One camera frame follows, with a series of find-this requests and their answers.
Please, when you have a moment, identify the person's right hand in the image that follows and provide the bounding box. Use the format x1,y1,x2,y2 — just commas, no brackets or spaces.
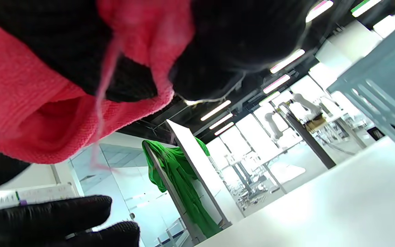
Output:
0,0,318,103

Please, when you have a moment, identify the person's left hand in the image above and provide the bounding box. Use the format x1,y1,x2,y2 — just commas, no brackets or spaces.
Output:
0,149,140,247

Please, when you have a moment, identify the pink square towel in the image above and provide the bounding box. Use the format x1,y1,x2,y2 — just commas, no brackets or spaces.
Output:
0,0,195,172

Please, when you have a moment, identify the row of ceiling light strips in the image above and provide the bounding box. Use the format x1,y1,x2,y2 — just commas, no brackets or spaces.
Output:
201,0,395,136

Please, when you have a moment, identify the white rolling board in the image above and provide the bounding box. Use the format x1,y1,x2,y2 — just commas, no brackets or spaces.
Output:
165,119,246,227

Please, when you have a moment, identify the green cloth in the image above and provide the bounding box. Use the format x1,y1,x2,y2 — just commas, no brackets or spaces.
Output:
142,137,222,239

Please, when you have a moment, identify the light blue plastic basket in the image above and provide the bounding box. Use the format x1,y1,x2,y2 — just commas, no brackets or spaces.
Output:
327,14,395,158

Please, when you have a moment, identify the grey rolling frame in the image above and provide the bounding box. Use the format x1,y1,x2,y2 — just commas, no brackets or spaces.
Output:
144,144,207,246

